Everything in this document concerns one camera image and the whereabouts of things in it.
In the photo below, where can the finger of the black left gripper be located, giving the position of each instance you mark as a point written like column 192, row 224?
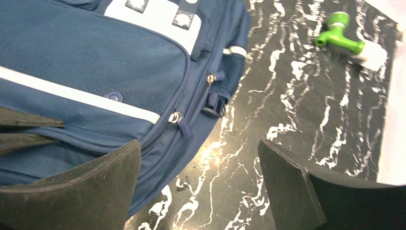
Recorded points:
column 12, row 118
column 15, row 141

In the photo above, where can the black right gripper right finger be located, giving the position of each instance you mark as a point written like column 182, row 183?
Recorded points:
column 306, row 196

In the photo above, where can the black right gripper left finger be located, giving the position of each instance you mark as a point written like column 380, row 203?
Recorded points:
column 93, row 196

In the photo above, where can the navy blue student backpack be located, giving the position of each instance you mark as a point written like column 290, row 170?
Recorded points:
column 156, row 71

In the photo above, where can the green tap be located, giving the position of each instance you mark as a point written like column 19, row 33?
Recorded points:
column 334, row 35

